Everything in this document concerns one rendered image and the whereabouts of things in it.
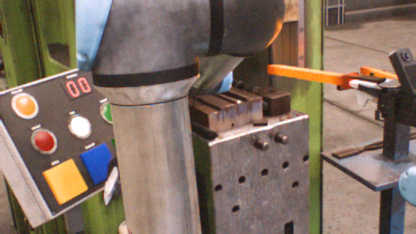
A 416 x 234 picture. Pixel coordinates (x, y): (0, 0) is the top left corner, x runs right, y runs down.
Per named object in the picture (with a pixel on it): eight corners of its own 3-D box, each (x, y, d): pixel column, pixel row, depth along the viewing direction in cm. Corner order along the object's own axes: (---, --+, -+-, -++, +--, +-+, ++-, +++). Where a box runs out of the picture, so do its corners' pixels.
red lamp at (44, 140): (58, 150, 110) (55, 131, 108) (36, 156, 108) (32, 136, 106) (54, 146, 112) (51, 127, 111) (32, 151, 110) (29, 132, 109)
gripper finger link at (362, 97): (341, 104, 124) (373, 111, 117) (341, 80, 122) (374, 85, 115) (350, 101, 126) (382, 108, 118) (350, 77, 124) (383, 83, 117)
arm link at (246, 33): (313, -81, 54) (218, 47, 102) (210, -74, 52) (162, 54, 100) (334, 27, 53) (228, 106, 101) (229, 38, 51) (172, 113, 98)
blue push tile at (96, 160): (120, 171, 120) (105, 142, 120) (97, 184, 114) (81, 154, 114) (116, 173, 121) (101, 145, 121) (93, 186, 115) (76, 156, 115)
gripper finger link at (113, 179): (92, 209, 108) (114, 173, 106) (95, 196, 114) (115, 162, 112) (106, 215, 109) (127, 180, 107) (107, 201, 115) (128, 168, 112)
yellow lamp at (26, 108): (40, 114, 110) (36, 95, 108) (17, 119, 108) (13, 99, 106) (36, 111, 112) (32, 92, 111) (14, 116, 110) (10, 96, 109)
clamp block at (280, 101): (292, 111, 171) (292, 93, 169) (271, 117, 167) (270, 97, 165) (269, 103, 181) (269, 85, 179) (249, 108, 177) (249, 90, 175)
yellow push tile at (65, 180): (88, 188, 112) (72, 158, 112) (62, 204, 106) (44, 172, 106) (84, 191, 113) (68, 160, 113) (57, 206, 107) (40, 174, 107)
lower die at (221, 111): (262, 119, 166) (262, 94, 163) (209, 135, 156) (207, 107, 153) (196, 93, 200) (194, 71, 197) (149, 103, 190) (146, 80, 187)
